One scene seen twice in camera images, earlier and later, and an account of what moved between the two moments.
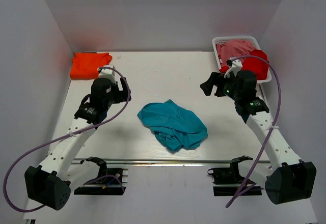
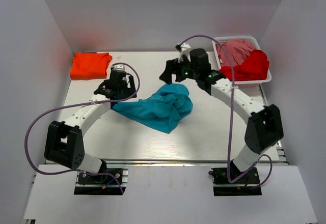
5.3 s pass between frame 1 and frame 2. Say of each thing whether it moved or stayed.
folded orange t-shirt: stayed
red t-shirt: stayed
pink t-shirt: stayed
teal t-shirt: moved
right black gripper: moved
